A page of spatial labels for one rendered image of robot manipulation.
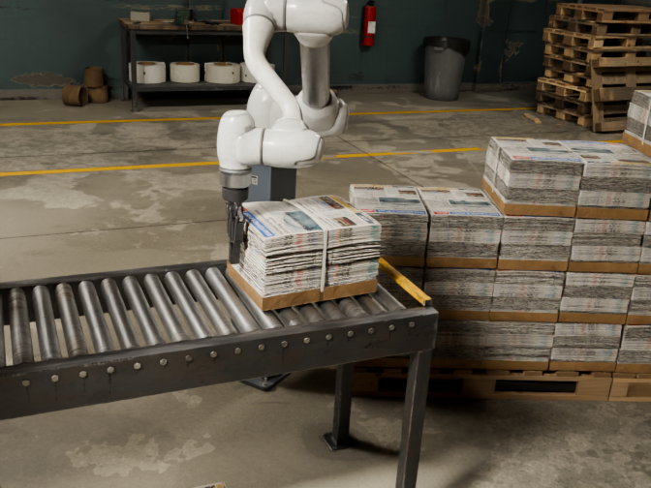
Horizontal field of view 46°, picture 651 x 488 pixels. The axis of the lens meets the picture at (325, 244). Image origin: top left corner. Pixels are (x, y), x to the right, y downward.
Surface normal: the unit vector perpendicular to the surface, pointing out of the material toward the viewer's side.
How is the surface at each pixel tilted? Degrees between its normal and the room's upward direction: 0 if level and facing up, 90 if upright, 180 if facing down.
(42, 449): 0
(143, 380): 90
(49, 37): 90
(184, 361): 90
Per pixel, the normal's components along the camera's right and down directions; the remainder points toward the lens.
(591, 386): 0.05, 0.36
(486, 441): 0.06, -0.93
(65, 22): 0.39, 0.36
